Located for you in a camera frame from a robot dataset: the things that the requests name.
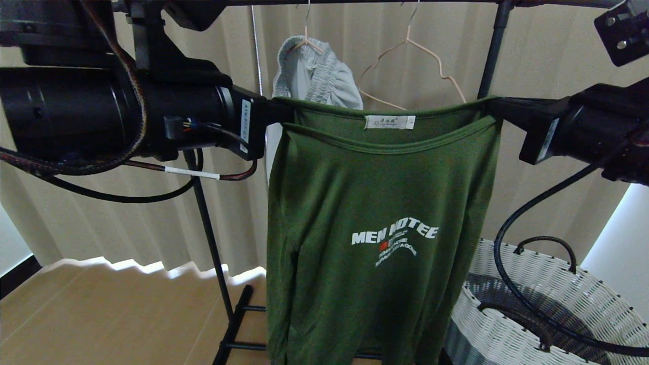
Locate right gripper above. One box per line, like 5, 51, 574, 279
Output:
520, 76, 649, 186

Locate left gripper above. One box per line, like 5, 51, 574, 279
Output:
0, 67, 269, 164

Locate pink clothes hanger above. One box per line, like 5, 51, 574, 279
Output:
358, 0, 467, 111
289, 0, 325, 55

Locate pale grey shorts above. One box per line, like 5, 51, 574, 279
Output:
265, 36, 364, 186

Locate green printed shirt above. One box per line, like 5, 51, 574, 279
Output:
265, 96, 503, 365

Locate black clothes rack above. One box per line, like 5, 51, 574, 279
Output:
112, 0, 627, 365

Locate white laundry basket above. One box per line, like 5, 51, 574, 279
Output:
446, 236, 649, 365

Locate beige curtain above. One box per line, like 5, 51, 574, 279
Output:
0, 0, 649, 277

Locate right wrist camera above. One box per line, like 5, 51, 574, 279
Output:
594, 0, 649, 67

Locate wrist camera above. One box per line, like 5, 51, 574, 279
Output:
124, 0, 234, 87
594, 0, 649, 67

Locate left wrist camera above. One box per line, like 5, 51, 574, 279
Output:
124, 0, 234, 87

